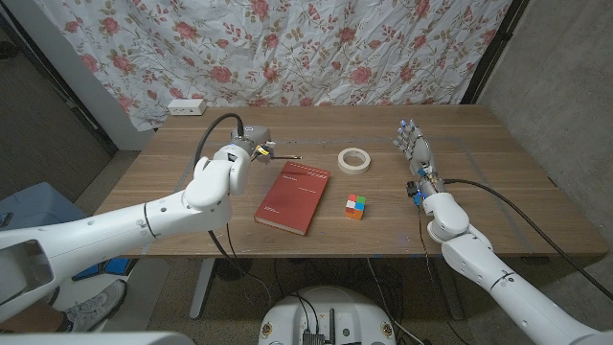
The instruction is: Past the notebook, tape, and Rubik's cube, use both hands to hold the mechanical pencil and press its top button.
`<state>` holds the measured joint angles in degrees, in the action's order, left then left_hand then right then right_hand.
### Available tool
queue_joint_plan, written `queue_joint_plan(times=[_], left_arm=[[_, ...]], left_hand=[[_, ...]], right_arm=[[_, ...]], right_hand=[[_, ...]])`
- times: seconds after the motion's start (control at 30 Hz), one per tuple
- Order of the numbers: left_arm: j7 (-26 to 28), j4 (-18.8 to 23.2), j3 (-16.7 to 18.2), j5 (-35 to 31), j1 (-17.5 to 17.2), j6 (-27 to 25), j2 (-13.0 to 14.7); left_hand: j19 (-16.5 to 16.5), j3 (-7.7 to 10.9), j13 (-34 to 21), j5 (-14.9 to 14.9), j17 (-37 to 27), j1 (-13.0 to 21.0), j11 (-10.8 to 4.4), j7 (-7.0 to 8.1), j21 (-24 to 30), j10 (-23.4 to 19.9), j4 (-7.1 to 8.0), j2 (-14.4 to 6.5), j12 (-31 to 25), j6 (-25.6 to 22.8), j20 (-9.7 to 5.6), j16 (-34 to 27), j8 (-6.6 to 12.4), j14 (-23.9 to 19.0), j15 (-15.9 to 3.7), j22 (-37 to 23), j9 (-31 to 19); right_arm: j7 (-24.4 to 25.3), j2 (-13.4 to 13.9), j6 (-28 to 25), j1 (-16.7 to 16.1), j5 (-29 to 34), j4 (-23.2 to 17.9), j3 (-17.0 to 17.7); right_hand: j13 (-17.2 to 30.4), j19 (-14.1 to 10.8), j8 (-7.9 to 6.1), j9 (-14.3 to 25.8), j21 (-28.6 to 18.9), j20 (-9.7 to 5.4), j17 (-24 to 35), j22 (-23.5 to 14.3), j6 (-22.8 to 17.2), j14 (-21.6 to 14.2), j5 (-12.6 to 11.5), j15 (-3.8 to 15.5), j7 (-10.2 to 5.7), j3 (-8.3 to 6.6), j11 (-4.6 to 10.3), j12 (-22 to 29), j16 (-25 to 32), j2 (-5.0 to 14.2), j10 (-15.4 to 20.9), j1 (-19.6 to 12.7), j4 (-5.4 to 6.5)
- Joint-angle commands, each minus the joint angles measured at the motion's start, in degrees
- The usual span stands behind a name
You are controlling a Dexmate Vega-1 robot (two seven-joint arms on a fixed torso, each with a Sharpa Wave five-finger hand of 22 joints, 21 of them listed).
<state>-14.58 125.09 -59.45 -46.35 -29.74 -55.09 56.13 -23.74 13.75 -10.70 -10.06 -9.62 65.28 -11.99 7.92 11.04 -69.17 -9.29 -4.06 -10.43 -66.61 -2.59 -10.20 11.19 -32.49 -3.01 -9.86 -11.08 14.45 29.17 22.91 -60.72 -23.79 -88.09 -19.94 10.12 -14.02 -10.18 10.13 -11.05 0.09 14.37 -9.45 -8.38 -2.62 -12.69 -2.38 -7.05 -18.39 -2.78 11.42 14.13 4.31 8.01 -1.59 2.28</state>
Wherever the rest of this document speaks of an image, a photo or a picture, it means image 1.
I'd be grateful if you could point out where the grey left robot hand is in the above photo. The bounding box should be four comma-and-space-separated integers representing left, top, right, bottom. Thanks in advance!
231, 125, 277, 165

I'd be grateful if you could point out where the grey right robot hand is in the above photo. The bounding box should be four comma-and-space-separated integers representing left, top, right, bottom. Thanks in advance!
393, 119, 444, 198

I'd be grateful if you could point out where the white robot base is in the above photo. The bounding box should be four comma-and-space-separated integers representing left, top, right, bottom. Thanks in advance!
258, 286, 397, 345

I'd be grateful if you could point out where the red hardcover notebook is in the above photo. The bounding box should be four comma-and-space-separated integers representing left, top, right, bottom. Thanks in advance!
253, 161, 331, 237

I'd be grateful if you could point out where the beige masking tape roll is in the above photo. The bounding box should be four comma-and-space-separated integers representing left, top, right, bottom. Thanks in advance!
337, 147, 373, 175

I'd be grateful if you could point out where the multicoloured Rubik's cube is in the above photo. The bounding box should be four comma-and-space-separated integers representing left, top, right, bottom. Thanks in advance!
344, 193, 367, 221

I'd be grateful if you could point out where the white power strip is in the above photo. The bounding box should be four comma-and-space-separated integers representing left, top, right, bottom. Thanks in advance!
167, 98, 208, 117

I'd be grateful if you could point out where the floral backdrop cloth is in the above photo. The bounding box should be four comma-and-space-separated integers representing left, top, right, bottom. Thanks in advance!
33, 0, 513, 133

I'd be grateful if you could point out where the black backdrop stand pole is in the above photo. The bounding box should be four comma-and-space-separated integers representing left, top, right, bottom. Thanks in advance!
462, 0, 531, 104

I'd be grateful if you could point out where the black round floor object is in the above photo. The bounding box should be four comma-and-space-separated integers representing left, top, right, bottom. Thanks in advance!
214, 258, 254, 283

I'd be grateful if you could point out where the grey table leg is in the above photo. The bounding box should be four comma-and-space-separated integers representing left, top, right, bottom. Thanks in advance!
433, 256, 465, 321

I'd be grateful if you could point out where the white table leg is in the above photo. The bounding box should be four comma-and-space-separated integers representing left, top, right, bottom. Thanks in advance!
190, 258, 216, 320

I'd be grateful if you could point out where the white floor board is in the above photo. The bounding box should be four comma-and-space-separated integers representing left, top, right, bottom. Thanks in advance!
47, 258, 171, 332

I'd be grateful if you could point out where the blue black foot pedal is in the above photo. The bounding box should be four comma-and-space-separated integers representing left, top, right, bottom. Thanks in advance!
71, 258, 131, 282

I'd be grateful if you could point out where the grey sneaker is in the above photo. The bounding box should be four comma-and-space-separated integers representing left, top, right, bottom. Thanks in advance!
61, 279, 128, 333

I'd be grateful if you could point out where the blue plastic bin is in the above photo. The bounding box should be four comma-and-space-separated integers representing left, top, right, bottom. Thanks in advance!
0, 181, 90, 231

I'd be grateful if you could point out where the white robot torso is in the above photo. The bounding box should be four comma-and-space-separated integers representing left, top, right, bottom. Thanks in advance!
0, 331, 195, 345

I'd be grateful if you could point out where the person's bare leg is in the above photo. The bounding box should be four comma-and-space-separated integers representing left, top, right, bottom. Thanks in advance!
0, 301, 66, 334

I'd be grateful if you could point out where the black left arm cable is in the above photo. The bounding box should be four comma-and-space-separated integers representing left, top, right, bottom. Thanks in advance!
193, 112, 274, 308

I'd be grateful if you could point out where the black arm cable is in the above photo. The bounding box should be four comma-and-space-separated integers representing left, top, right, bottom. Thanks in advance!
443, 178, 613, 302
193, 112, 274, 308

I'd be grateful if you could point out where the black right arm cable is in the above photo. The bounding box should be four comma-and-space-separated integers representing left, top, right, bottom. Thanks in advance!
443, 178, 613, 302

